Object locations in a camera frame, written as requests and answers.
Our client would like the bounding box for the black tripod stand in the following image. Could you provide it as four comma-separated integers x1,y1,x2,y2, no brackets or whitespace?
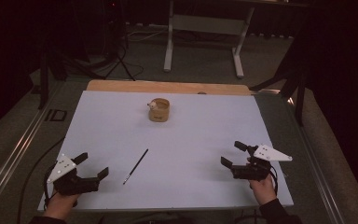
37,0,138,110

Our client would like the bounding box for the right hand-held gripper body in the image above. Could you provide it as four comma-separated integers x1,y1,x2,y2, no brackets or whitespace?
231,144,294,182

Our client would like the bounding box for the person's right hand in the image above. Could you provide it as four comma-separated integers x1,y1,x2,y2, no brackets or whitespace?
248,175,278,206

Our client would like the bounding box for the metal floor rail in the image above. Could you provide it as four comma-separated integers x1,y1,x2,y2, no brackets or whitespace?
286,92,347,224
0,81,63,216

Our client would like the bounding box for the thin black paintbrush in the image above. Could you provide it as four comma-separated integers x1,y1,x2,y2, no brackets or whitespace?
122,147,149,186

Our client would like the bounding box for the black rectangular floor bracket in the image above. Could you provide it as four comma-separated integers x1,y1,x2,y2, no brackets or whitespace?
44,108,68,123

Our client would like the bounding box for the white metal desk frame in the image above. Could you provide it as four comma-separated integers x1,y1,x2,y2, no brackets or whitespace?
163,0,256,79

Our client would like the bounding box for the person's left hand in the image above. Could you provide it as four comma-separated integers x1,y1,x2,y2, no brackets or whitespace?
42,191,79,221

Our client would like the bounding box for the white table mat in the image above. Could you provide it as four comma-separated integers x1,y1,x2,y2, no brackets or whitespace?
37,90,295,213

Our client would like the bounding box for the black metal stand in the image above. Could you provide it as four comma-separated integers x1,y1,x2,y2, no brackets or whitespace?
249,43,310,127

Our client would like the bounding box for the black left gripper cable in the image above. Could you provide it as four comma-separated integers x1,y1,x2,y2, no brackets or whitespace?
16,135,67,224

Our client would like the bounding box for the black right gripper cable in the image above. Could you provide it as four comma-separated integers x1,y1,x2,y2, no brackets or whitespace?
268,163,280,196

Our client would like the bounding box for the white cable on floor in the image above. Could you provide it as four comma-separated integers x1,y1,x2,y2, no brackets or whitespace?
126,21,170,43

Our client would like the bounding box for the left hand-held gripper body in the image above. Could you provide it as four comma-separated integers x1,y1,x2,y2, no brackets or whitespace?
46,154,102,197

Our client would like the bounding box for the wooden table board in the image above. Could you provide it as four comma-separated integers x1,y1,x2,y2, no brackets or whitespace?
86,78,253,96

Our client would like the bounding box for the round wooden pen holder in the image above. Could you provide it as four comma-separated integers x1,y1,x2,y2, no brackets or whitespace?
146,97,171,123

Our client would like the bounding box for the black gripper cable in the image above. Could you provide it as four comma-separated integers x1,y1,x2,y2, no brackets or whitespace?
16,135,67,224
268,163,280,196

